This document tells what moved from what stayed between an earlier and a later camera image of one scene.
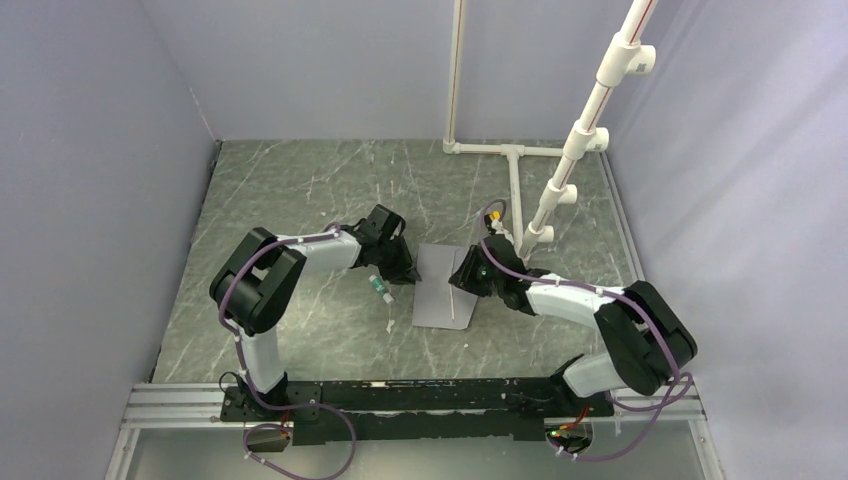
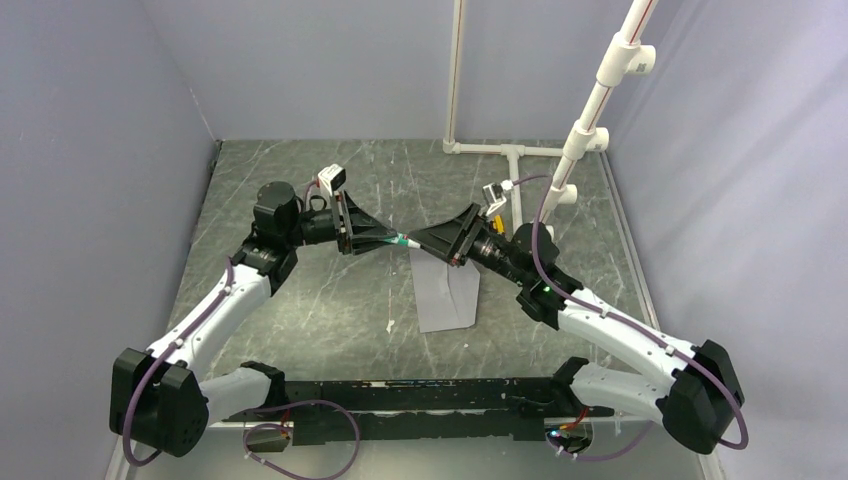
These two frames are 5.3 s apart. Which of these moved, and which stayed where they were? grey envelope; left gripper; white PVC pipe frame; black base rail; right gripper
Moved: right gripper; left gripper
Stayed: white PVC pipe frame; black base rail; grey envelope
